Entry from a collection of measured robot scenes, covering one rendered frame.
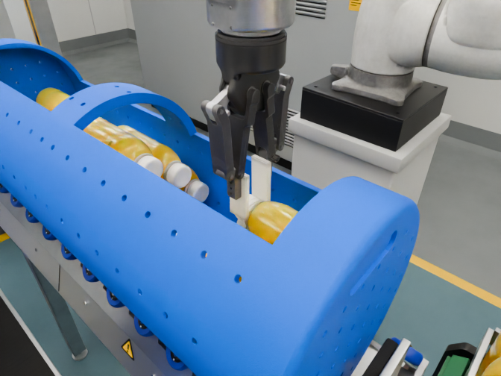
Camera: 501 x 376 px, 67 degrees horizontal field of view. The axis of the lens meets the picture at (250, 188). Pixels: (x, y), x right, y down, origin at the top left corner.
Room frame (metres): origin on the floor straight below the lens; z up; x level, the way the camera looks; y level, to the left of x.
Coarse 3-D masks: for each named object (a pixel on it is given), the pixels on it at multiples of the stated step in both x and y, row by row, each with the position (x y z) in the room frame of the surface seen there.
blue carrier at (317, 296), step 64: (0, 64) 0.81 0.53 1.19; (64, 64) 0.88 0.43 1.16; (0, 128) 0.53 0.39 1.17; (64, 128) 0.46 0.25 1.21; (192, 128) 0.61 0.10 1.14; (64, 192) 0.38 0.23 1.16; (128, 192) 0.33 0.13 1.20; (320, 192) 0.28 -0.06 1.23; (384, 192) 0.29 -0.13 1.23; (128, 256) 0.28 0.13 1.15; (192, 256) 0.25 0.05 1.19; (256, 256) 0.23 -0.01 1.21; (320, 256) 0.21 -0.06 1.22; (384, 256) 0.26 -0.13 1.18; (192, 320) 0.21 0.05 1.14; (256, 320) 0.19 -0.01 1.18; (320, 320) 0.17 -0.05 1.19
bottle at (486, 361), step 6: (498, 336) 0.28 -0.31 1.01; (498, 342) 0.27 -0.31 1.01; (492, 348) 0.28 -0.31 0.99; (498, 348) 0.27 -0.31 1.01; (486, 354) 0.28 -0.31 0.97; (492, 354) 0.27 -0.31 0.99; (498, 354) 0.26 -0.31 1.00; (486, 360) 0.27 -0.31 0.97; (492, 360) 0.27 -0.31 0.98; (480, 366) 0.28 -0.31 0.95; (486, 366) 0.27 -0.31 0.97; (480, 372) 0.27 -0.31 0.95
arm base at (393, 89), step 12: (336, 72) 1.01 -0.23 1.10; (348, 72) 0.96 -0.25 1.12; (360, 72) 0.91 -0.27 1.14; (336, 84) 0.93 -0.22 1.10; (348, 84) 0.92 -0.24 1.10; (360, 84) 0.90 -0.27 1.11; (372, 84) 0.88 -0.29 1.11; (384, 84) 0.88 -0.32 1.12; (396, 84) 0.88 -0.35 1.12; (408, 84) 0.90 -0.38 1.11; (420, 84) 0.96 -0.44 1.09; (372, 96) 0.87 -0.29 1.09; (384, 96) 0.86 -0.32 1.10; (396, 96) 0.85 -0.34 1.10
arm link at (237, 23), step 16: (208, 0) 0.40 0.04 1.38; (224, 0) 0.38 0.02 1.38; (240, 0) 0.37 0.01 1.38; (256, 0) 0.37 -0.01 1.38; (272, 0) 0.38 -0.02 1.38; (288, 0) 0.39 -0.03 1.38; (208, 16) 0.40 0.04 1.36; (224, 16) 0.38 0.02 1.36; (240, 16) 0.37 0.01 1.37; (256, 16) 0.37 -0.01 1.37; (272, 16) 0.38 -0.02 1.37; (288, 16) 0.39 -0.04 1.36; (224, 32) 0.40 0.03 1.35; (240, 32) 0.38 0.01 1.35; (256, 32) 0.37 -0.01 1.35; (272, 32) 0.39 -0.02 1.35
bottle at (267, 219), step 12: (252, 204) 0.40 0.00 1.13; (264, 204) 0.40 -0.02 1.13; (276, 204) 0.39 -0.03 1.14; (252, 216) 0.39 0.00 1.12; (264, 216) 0.37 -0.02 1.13; (276, 216) 0.37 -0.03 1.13; (288, 216) 0.37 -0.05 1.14; (252, 228) 0.37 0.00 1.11; (264, 228) 0.36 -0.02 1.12; (276, 228) 0.36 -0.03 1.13
